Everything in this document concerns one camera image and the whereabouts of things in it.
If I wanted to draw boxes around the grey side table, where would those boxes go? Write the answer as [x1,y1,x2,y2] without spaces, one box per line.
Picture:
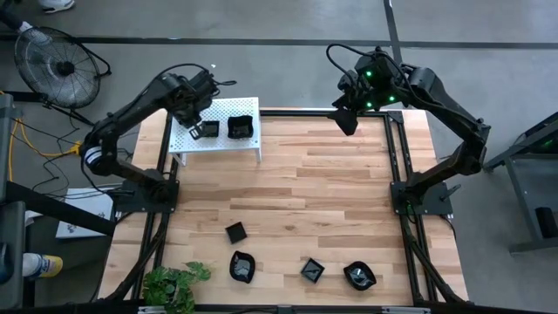
[480,111,558,255]

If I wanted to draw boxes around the white cardboard box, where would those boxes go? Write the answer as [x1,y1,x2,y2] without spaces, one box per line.
[55,187,116,240]

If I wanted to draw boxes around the black box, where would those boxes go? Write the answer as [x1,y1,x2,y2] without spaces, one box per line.
[534,206,558,240]

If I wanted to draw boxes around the white and yellow bottle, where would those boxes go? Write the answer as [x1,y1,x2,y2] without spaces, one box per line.
[21,251,65,281]

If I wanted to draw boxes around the yellow cable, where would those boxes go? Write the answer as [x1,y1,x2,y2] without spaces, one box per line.
[0,89,84,182]

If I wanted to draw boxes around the green leafy plant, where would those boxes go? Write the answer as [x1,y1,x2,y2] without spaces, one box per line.
[141,260,214,314]

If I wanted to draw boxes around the black metal floor fan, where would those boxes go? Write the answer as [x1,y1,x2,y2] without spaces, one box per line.
[12,24,113,128]

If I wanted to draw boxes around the black leaf-shaped plate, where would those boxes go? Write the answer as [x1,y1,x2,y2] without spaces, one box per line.
[228,249,256,284]
[343,260,378,292]

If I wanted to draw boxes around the white perforated metal shelf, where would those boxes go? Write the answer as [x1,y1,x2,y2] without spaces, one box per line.
[168,96,262,167]

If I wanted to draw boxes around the small black square plate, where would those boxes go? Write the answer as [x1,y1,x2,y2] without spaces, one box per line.
[201,120,221,139]
[299,256,326,284]
[224,221,248,245]

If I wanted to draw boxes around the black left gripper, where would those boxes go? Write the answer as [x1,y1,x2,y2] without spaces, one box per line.
[176,71,219,140]

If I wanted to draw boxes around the person's leg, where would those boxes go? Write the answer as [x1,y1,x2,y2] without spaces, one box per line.
[0,6,23,34]

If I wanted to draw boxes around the black aluminium table frame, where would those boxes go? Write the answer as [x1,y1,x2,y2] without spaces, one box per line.
[99,106,471,314]

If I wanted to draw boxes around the person's foot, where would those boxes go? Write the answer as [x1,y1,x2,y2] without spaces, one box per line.
[16,20,52,47]
[37,0,76,14]

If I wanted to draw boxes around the grey cabinet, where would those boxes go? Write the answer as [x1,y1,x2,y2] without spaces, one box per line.
[0,92,23,202]

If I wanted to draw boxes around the black diagonal beam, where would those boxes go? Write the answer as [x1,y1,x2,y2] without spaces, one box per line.
[3,180,118,237]

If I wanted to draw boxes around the dark grey case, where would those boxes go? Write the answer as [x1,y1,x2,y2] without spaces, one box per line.
[0,200,28,311]

